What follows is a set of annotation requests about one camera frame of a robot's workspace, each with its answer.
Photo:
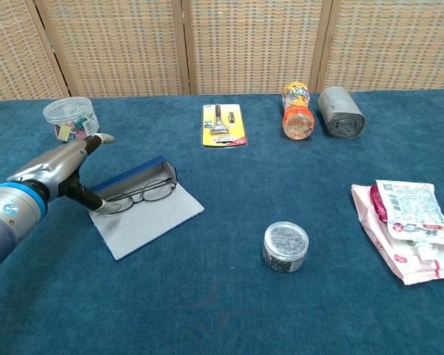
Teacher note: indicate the round clear tin of pins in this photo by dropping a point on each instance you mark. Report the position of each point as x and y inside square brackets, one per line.
[285, 240]

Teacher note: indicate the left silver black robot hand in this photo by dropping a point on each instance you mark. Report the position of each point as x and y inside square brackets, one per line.
[55, 164]

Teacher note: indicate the grey garbage bag roll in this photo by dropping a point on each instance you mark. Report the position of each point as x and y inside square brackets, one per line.
[340, 118]

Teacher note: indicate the pink white plastic pack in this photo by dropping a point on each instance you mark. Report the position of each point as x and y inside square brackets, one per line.
[385, 251]

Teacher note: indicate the yellow razor blister pack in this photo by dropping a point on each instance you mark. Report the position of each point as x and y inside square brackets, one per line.
[223, 138]

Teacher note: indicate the black thin-framed eyeglasses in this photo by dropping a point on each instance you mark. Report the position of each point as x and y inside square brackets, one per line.
[157, 192]

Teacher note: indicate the clear jar of binder clips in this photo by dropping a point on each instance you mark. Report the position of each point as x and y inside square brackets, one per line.
[70, 114]

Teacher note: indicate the orange drink bottle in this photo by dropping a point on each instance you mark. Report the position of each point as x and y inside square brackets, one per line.
[297, 122]

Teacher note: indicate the blue carpet table cover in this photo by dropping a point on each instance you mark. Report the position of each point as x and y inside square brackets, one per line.
[207, 314]

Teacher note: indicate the blue folding glasses case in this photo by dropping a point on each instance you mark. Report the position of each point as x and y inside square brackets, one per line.
[151, 225]

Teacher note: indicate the white labelled spout pouch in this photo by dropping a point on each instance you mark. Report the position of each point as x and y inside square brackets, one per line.
[410, 211]

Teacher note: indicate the woven bamboo folding screen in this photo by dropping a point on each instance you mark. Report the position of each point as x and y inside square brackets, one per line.
[244, 44]

